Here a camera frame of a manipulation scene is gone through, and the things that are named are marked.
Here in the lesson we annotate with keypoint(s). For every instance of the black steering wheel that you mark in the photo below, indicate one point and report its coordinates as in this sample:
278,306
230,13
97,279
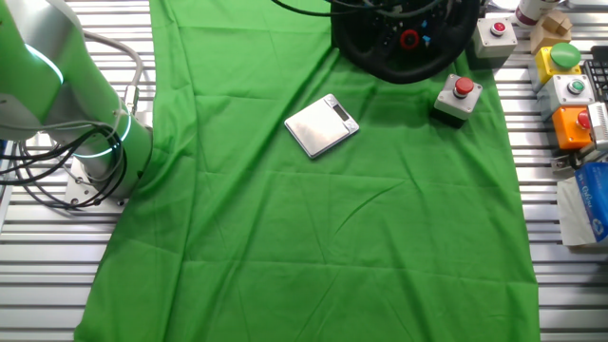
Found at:
380,72

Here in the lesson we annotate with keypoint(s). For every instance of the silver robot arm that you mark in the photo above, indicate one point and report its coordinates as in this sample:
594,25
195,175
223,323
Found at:
47,81

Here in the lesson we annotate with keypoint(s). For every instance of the silver digital scale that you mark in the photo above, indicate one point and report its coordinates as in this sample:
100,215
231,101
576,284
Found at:
316,128

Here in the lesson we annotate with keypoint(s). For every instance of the green cloth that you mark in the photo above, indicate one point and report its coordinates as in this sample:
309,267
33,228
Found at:
285,237

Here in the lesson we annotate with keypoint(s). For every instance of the grey box red mushroom button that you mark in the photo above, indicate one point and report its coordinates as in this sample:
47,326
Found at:
449,103

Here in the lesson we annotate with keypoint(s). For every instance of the grey box small red button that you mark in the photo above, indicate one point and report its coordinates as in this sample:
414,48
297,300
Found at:
491,45

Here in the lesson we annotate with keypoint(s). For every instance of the yellow box green mushroom button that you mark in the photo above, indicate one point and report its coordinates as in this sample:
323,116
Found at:
544,64

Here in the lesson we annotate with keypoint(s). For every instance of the orange box red button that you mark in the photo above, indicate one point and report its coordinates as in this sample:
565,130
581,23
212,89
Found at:
565,129

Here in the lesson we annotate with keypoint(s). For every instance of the grey box green button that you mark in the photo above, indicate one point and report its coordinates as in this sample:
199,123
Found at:
560,97

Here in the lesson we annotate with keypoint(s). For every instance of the white cup maroon band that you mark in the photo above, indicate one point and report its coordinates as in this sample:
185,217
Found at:
529,12

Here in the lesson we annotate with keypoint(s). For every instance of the wooden block puzzle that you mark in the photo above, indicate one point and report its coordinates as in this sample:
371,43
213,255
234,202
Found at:
551,29

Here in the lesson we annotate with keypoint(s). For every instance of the blue white tissue pack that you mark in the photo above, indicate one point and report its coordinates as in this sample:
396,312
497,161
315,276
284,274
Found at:
594,199

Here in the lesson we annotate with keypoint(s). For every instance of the black keyboard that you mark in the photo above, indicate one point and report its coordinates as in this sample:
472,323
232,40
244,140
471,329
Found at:
598,71

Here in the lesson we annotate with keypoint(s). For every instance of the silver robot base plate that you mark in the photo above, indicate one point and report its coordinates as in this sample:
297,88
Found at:
78,187

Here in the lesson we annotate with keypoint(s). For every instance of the silver ribbed camera module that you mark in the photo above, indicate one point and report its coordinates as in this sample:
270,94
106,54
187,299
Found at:
599,124

